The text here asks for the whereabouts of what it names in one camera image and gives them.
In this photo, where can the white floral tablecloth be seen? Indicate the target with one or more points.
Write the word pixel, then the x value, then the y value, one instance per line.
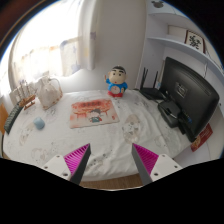
pixel 140 123

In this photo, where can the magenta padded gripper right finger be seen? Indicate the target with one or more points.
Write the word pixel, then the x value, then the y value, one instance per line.
pixel 152 167

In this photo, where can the framed calligraphy picture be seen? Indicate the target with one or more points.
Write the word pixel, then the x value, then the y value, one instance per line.
pixel 195 40

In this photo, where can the red cartoon mouse pad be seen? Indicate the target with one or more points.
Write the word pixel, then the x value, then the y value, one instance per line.
pixel 92 113

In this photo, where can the beige drawstring fabric bag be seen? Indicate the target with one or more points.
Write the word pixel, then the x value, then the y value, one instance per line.
pixel 49 92

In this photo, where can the black monitor stand base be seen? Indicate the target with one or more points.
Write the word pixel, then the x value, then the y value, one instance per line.
pixel 169 111

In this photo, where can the white patterned curtain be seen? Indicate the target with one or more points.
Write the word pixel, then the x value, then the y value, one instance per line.
pixel 58 41

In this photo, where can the wooden model sailing ship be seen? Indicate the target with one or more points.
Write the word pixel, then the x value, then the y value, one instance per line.
pixel 26 98

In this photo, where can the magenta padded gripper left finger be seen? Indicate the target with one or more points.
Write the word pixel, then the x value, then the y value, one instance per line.
pixel 70 167

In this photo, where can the white wall shelf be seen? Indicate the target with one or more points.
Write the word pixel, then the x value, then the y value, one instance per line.
pixel 192 52

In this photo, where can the black keyboard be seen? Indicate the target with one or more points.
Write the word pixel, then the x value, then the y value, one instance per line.
pixel 11 118

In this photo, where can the black wifi router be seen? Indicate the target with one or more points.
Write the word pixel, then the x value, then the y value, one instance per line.
pixel 150 93

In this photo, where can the cartoon boy figurine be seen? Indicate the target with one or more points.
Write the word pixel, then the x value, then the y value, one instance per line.
pixel 116 80

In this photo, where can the black computer monitor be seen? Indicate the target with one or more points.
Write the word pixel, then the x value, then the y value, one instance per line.
pixel 195 96

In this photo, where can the red envelope packet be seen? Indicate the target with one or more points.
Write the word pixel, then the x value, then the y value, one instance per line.
pixel 202 138

